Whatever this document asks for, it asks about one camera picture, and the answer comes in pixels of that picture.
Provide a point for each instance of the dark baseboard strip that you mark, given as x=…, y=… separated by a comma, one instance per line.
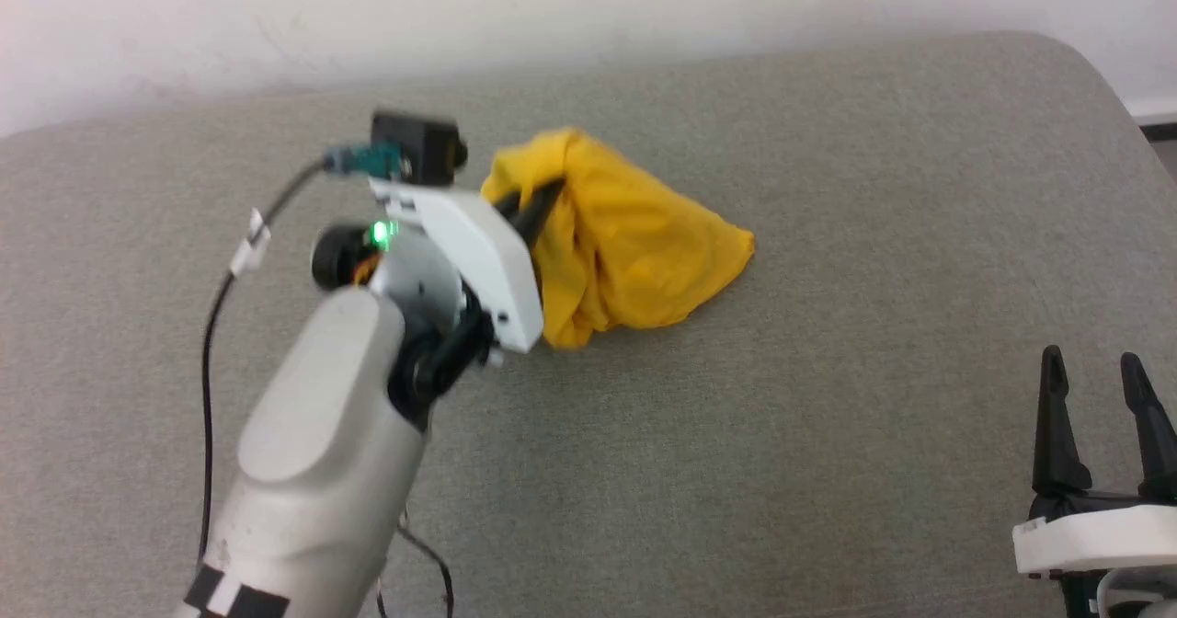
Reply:
x=1160, y=127

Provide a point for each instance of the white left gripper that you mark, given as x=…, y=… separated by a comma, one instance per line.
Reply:
x=478, y=250

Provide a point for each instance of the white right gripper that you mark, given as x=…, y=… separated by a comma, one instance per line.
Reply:
x=1103, y=535

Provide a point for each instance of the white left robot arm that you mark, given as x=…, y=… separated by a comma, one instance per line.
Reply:
x=322, y=434

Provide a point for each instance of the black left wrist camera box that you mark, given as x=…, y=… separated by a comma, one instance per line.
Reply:
x=418, y=144

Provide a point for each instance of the yellow cartoon print t-shirt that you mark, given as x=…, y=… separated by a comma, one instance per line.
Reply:
x=634, y=250

